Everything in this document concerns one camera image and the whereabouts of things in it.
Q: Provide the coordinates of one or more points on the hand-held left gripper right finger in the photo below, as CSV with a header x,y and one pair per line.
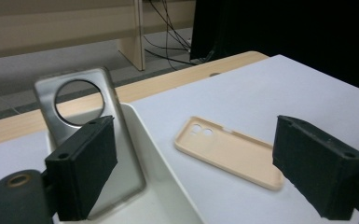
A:
x,y
320,168

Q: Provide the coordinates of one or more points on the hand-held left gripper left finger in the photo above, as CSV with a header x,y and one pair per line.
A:
x,y
84,168

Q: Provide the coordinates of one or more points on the silver phone case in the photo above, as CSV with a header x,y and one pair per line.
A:
x,y
48,96

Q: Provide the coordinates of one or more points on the white plastic storage box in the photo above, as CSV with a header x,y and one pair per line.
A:
x,y
164,186

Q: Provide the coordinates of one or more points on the beige phone case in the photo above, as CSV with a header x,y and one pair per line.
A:
x,y
236,158

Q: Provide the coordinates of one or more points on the black curtain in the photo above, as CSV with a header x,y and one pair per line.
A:
x,y
292,37

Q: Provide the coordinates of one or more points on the long beige office desk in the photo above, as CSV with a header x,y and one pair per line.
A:
x,y
59,28

